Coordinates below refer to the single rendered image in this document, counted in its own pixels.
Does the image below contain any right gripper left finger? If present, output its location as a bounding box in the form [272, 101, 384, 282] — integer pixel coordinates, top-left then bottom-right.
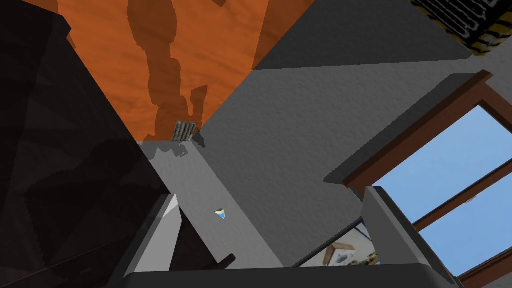
[107, 193, 183, 287]

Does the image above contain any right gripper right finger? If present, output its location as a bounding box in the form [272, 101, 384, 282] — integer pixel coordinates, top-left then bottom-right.
[361, 185, 461, 287]

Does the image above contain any brown framed window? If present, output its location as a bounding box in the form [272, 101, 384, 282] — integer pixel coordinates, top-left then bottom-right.
[343, 70, 512, 287]

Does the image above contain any dark cupboard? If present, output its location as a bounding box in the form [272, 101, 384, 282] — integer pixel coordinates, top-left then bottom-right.
[0, 0, 237, 288]

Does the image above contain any black and yellow striped rug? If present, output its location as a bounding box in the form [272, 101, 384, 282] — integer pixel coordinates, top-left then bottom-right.
[409, 0, 512, 56]

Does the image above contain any framed wall picture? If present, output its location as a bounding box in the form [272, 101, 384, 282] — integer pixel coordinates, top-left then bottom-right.
[291, 219, 381, 268]

